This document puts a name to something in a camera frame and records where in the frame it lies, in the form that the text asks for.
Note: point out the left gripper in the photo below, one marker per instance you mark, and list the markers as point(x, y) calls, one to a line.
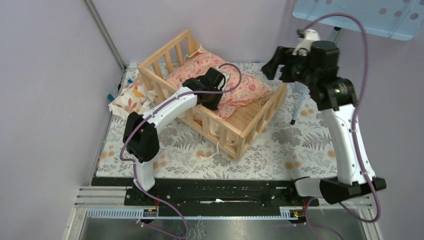
point(213, 106)

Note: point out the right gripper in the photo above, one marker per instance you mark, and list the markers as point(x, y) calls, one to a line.
point(268, 70)

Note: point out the pink patterned bed cushion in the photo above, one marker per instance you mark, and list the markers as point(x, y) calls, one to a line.
point(249, 89)

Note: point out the wooden pet bed frame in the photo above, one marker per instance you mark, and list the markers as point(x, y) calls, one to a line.
point(233, 135)

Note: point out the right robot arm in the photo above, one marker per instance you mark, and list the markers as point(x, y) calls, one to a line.
point(355, 176)

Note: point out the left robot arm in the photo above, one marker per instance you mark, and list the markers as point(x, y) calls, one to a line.
point(141, 134)

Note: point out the floral small pillow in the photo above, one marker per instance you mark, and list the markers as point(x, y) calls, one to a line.
point(136, 97)

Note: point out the floral table mat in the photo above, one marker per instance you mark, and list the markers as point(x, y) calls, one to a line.
point(295, 143)

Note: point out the light blue perforated panel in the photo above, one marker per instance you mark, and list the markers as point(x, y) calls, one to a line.
point(391, 19)

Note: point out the blue toy item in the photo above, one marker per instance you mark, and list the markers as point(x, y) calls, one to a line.
point(122, 89)

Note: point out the grey diagonal pole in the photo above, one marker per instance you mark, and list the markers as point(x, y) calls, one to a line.
point(93, 12)

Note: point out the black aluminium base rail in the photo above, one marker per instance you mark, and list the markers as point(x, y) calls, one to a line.
point(175, 198)

